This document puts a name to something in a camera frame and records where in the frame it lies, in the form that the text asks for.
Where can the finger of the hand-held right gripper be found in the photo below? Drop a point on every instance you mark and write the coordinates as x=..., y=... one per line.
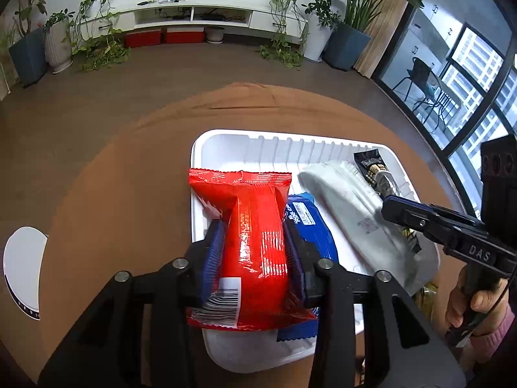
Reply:
x=404, y=215
x=460, y=218

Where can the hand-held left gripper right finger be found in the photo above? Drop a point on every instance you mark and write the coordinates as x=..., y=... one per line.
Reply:
x=293, y=250

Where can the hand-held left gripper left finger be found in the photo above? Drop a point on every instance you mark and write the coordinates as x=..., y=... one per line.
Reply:
x=214, y=250

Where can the blue snack packet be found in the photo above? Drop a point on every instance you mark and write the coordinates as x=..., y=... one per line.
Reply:
x=317, y=226

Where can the red snack packet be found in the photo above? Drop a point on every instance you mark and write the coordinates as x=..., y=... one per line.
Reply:
x=254, y=230

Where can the black gold snack packet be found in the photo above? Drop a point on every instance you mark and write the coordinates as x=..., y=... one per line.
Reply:
x=373, y=167

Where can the white snack packet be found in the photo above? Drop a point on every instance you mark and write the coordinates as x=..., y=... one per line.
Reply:
x=347, y=202

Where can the white plastic tray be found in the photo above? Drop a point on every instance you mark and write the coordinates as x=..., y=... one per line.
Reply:
x=250, y=149

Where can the person's right forearm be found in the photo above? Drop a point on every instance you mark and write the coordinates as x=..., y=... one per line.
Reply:
x=505, y=335

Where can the person's right hand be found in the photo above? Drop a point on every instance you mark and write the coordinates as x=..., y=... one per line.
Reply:
x=454, y=307

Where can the small balcony table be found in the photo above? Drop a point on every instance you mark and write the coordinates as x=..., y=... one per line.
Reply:
x=440, y=101

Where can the black balcony chair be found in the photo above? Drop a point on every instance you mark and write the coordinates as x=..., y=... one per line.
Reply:
x=420, y=72

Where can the black framed glass window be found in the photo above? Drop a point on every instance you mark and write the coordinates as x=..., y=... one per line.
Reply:
x=464, y=20

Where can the broad-leaf plant blue pot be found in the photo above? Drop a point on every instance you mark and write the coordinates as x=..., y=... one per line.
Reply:
x=345, y=46

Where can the wooden slat panel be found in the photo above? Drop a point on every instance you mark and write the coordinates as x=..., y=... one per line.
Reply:
x=387, y=28

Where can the white round stool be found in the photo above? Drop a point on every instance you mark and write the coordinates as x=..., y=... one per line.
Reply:
x=24, y=266

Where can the leafy plant tall white pot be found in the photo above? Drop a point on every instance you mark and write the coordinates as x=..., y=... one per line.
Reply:
x=317, y=40

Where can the hanging vine plant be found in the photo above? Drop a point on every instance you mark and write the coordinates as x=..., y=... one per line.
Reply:
x=284, y=48

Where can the small round pot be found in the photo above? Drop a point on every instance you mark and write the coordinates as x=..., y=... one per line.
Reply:
x=215, y=34

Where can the red storage box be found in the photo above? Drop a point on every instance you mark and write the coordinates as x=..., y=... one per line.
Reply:
x=143, y=39
x=185, y=35

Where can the trailing pothos plant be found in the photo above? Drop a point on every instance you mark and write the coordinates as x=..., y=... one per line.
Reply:
x=101, y=44

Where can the white television cabinet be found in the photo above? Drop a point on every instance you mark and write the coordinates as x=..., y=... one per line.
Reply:
x=226, y=9

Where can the plant in white ribbed pot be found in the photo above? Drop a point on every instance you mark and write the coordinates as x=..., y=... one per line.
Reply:
x=58, y=48

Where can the remote control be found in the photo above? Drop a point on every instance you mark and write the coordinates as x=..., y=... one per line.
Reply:
x=146, y=3

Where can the tall tree blue pot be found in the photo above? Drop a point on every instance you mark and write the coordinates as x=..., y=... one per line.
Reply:
x=28, y=56

